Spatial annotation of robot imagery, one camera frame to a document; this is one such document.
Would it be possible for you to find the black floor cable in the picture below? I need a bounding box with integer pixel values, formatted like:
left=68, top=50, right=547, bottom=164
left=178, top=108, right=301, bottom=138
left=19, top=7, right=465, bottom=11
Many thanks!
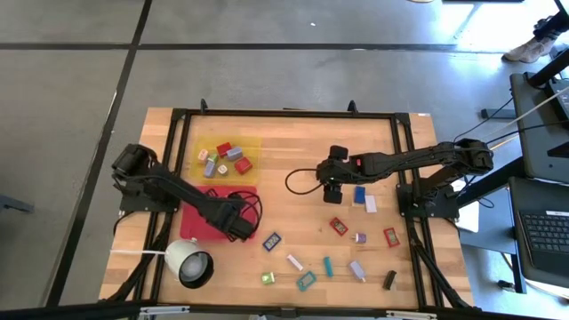
left=486, top=118, right=569, bottom=148

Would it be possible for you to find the yellow floor cable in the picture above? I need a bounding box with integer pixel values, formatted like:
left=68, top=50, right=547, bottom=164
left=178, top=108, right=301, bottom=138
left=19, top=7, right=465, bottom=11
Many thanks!
left=486, top=134, right=520, bottom=152

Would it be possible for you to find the black aluminium table frame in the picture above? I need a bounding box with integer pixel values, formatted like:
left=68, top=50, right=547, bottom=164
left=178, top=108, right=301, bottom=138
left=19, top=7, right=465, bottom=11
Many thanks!
left=102, top=98, right=480, bottom=312

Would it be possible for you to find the person's foot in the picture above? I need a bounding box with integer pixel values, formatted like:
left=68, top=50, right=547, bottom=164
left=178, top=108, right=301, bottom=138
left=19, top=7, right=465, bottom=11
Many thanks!
left=501, top=36, right=559, bottom=63

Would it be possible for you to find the grey desk surface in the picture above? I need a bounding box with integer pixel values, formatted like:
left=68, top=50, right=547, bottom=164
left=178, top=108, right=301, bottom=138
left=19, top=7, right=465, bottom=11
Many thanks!
left=509, top=72, right=569, bottom=184

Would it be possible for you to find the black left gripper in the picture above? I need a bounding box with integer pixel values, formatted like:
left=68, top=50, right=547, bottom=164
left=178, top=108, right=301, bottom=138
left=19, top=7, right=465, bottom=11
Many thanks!
left=208, top=195, right=256, bottom=244

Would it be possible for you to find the black desk foot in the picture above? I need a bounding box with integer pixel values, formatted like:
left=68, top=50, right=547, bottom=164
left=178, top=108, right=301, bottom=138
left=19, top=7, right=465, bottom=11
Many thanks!
left=479, top=108, right=517, bottom=120

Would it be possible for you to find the yellow translucent plastic tray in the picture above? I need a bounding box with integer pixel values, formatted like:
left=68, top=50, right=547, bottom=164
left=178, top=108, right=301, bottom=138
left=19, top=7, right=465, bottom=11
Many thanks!
left=189, top=135, right=262, bottom=184

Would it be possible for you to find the grey laptop with keyboard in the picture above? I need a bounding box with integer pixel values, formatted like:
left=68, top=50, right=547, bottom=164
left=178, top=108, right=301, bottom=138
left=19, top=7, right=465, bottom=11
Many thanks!
left=508, top=175, right=569, bottom=288

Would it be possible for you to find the white paper sheet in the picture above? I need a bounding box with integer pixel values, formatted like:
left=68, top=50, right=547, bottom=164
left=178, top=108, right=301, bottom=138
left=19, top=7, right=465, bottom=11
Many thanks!
left=444, top=176, right=481, bottom=234

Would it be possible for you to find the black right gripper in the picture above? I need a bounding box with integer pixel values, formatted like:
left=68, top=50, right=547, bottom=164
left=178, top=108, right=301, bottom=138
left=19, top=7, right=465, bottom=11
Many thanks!
left=316, top=155, right=364, bottom=205

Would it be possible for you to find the grey blue charger block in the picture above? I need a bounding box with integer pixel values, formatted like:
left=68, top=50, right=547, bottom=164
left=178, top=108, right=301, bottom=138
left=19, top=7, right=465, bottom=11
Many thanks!
left=347, top=260, right=368, bottom=284

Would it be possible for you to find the white lamp cable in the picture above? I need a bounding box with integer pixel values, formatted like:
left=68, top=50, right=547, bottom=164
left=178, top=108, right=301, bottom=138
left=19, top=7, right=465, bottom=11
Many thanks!
left=108, top=248, right=169, bottom=257

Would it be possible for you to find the person's leg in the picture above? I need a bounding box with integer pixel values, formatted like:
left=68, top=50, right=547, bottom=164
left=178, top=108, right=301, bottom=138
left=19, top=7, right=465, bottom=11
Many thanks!
left=533, top=6, right=569, bottom=44

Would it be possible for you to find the black desk leg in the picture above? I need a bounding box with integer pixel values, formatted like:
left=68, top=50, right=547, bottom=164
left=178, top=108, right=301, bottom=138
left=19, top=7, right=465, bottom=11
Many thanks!
left=455, top=156, right=525, bottom=210

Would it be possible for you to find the grey floor object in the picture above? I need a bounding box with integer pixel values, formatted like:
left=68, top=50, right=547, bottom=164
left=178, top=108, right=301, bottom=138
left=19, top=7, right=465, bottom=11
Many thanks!
left=0, top=194, right=36, bottom=213

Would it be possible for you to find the white digital clock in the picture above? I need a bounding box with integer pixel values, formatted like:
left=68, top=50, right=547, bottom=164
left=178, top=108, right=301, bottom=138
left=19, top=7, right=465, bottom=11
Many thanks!
left=285, top=253, right=305, bottom=272

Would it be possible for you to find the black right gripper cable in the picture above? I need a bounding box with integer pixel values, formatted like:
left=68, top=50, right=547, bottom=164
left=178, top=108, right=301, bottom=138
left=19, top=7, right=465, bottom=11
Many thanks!
left=284, top=167, right=328, bottom=196

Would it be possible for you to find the black desk stand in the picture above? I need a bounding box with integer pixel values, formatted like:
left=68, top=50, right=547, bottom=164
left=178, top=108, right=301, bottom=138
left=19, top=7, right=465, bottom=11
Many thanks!
left=526, top=47, right=569, bottom=89

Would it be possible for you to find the red translucent plastic tray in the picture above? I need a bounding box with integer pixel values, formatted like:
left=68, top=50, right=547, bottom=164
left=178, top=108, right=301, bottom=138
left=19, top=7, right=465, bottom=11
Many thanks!
left=179, top=185, right=259, bottom=242

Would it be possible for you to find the blue digital clock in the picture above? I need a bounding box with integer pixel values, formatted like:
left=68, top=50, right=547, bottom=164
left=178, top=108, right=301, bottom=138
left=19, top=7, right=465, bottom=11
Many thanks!
left=261, top=231, right=283, bottom=252

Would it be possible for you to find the white spotlight lamp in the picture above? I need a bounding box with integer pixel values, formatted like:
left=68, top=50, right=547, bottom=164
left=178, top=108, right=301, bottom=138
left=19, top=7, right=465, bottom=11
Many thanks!
left=164, top=237, right=216, bottom=290

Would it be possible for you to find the red digital clock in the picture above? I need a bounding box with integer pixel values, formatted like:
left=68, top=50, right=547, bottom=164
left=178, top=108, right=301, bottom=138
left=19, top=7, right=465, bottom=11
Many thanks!
left=328, top=216, right=349, bottom=237
left=383, top=227, right=401, bottom=248

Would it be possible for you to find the black overhead crossbar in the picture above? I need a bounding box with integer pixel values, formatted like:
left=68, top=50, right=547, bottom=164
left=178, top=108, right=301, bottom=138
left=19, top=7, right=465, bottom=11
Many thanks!
left=0, top=298, right=569, bottom=320

